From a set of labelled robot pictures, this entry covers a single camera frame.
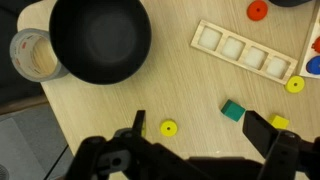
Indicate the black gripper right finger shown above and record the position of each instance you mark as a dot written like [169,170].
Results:
[260,133]

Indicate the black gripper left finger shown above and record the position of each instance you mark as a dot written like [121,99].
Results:
[138,121]

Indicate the blue round block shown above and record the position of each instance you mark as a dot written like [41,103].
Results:
[315,65]

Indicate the yellow cube block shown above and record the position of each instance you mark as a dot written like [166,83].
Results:
[280,121]

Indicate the yellow round block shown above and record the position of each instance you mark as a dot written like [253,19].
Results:
[290,87]
[164,130]

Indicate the green cube block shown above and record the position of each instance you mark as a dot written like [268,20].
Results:
[233,111]

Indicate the red round block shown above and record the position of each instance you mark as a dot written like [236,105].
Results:
[317,45]
[253,13]

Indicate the wooden peg board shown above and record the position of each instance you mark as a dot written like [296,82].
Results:
[304,68]

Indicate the black bowl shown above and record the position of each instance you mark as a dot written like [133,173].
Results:
[100,40]

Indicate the wooden four-slot tray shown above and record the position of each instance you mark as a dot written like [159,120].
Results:
[221,43]

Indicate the brown padded bar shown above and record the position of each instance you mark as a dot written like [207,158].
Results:
[23,104]

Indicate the silver duct tape roll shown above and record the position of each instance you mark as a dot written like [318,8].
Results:
[16,50]

